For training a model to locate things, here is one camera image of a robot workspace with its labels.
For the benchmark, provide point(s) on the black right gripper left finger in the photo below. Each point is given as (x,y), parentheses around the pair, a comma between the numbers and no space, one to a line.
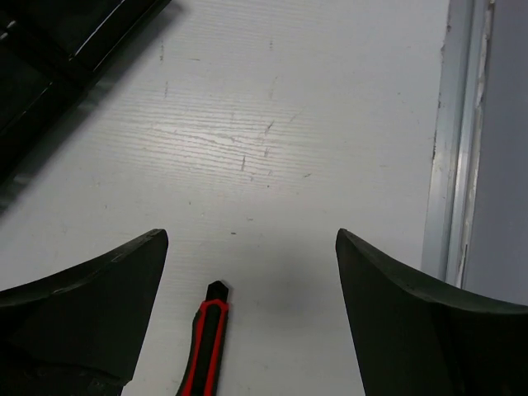
(80,331)

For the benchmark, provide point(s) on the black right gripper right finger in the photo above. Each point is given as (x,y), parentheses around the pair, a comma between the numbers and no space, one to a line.
(416,335)

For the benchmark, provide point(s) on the red black utility knife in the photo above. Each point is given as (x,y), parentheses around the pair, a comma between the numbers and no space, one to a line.
(209,326)

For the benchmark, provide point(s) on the black three-compartment bin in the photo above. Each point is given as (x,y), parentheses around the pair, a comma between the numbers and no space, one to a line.
(52,53)

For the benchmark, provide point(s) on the aluminium table edge rail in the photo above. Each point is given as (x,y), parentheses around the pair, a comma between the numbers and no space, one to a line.
(457,140)

